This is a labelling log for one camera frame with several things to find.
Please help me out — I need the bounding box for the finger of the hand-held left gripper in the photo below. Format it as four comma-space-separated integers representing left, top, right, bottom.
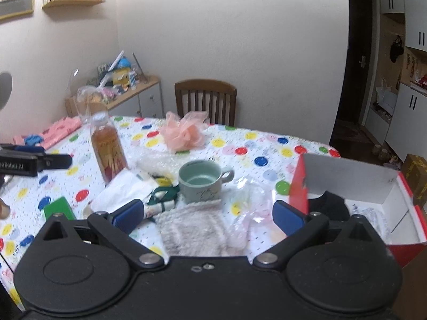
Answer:
35, 154, 73, 173
0, 143, 46, 156

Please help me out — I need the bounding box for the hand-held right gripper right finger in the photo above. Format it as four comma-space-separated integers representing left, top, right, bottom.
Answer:
252, 200, 389, 269

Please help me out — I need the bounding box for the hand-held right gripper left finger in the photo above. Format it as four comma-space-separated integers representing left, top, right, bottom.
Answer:
35, 199, 165, 269

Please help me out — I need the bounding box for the christmas print cloth bag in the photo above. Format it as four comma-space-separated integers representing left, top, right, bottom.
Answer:
89, 168, 181, 223

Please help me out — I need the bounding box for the clear plastic bag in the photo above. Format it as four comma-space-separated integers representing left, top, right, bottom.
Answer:
228, 176, 291, 251

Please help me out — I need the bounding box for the red cardboard box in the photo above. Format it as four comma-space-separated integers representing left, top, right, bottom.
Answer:
288, 153, 427, 268

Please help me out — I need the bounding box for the pink cloth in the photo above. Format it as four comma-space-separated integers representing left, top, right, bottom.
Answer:
13, 117, 82, 150

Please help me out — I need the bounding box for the black cloth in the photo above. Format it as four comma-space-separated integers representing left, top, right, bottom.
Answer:
306, 191, 351, 222

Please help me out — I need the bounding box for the green plastic object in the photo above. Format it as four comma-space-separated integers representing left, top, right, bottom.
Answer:
43, 197, 76, 221

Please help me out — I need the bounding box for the amber tea bottle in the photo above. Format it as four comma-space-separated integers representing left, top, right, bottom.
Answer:
90, 111, 130, 185

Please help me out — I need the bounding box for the grey round object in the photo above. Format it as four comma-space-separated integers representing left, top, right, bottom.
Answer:
0, 71, 13, 111

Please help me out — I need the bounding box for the white fluffy towel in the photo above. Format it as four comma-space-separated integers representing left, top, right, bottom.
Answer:
154, 199, 248, 258

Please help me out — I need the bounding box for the clear snack bag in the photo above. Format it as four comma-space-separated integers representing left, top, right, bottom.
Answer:
76, 86, 110, 125

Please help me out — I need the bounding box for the green ceramic cup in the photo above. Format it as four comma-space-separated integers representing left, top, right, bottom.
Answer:
178, 160, 235, 204

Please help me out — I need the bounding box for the white crumpled plastic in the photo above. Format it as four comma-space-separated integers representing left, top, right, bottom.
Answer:
350, 204, 392, 241

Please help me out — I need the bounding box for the polka dot tablecloth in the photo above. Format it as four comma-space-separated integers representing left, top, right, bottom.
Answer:
0, 116, 341, 311

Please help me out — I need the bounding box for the pink mesh bath pouf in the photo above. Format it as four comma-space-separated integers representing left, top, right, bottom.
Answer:
159, 111, 211, 152

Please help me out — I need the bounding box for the clutter pile on sideboard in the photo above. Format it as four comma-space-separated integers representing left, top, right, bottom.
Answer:
76, 49, 150, 105

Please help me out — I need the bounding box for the patterned floor rug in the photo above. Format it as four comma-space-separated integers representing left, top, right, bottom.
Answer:
333, 119, 371, 145

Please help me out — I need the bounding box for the white drawer sideboard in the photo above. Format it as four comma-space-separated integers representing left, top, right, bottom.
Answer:
65, 76, 165, 119

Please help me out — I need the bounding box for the brown cardboard box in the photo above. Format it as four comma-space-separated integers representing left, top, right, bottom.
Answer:
401, 153, 427, 205

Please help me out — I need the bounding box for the wooden chair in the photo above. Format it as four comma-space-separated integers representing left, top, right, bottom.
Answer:
174, 79, 238, 126

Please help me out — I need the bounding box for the white shopping bag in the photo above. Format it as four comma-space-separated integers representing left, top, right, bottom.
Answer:
374, 78, 400, 114

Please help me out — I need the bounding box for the dark door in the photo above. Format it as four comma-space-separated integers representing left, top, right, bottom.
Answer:
334, 0, 378, 125

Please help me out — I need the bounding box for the black hanging bag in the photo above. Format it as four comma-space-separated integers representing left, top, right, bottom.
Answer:
390, 35, 405, 64

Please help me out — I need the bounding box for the white cabinet with black handles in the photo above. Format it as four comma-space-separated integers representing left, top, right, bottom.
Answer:
385, 83, 427, 170

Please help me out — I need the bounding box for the wooden wall shelf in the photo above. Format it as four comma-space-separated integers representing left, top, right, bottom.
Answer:
41, 0, 106, 10

